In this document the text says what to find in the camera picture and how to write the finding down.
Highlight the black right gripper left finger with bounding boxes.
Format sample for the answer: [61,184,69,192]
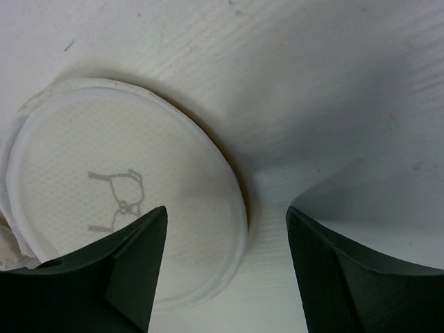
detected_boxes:
[1,206,168,332]

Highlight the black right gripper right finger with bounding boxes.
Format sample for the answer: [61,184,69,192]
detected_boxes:
[286,206,443,332]

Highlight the round white mesh laundry bag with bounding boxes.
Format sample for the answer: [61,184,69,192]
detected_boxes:
[1,78,248,311]

